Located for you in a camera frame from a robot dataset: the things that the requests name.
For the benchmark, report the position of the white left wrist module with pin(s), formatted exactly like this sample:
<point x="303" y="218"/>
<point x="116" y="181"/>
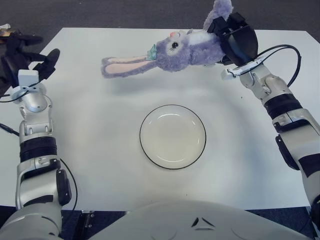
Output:
<point x="28" y="77"/>

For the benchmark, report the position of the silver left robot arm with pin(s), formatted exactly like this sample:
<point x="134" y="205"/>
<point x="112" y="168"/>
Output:
<point x="35" y="120"/>

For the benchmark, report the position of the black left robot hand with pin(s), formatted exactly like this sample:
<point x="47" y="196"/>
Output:
<point x="12" y="63"/>

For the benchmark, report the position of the white plate with black rim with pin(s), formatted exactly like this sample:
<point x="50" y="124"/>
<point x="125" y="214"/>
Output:
<point x="172" y="137"/>

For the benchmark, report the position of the purple plush bunny doll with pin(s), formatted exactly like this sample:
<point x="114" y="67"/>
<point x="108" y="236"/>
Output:
<point x="180" y="55"/>

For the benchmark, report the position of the grey robot torso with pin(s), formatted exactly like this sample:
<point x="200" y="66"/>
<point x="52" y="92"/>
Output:
<point x="190" y="222"/>

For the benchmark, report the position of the black metal bracket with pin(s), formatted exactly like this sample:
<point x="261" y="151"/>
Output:
<point x="85" y="225"/>

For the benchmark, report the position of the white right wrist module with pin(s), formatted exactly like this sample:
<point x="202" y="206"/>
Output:
<point x="227" y="74"/>

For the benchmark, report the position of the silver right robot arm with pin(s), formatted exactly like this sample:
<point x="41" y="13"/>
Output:
<point x="287" y="110"/>

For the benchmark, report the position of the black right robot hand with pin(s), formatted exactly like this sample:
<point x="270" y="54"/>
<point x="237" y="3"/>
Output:
<point x="241" y="42"/>

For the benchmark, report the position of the black and gold box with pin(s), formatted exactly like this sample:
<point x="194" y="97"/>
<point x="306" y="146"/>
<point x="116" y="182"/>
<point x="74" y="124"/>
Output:
<point x="5" y="33"/>

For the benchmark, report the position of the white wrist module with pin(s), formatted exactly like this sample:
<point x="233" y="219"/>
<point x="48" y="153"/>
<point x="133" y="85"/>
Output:
<point x="227" y="74"/>
<point x="28" y="77"/>

